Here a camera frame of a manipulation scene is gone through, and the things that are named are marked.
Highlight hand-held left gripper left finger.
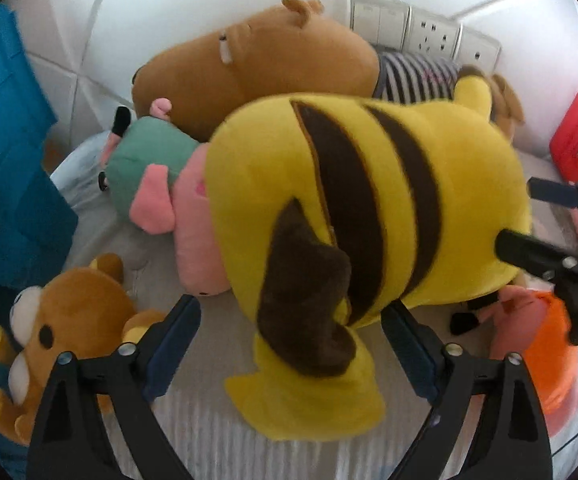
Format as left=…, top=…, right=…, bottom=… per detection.
left=26, top=294, right=202, bottom=480

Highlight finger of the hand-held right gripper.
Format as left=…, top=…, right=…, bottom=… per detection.
left=495, top=229, right=578, bottom=282
left=528, top=177, right=578, bottom=250

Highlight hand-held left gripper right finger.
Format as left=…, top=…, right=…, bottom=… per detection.
left=381, top=300, right=554, bottom=480

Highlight yellow plush with brown stripes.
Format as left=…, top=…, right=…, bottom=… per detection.
left=204, top=80, right=534, bottom=443

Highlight blue plastic crate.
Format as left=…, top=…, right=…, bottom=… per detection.
left=0, top=2, right=80, bottom=480

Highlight pig plush in orange dress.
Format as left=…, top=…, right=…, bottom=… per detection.
left=451, top=285, right=578, bottom=416

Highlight small brown bear plush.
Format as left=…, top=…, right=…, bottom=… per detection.
left=0, top=252, right=170, bottom=446

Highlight pig plush in green dress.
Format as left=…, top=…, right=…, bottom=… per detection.
left=100, top=97, right=235, bottom=298

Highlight large brown bear plush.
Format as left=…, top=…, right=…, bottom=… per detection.
left=132, top=0, right=526, bottom=143

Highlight white wall socket plate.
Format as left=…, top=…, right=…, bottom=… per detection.
left=454, top=24, right=502, bottom=75
left=406, top=6, right=462, bottom=58

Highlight white wall switch plate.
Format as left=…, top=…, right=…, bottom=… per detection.
left=349, top=0, right=412, bottom=52

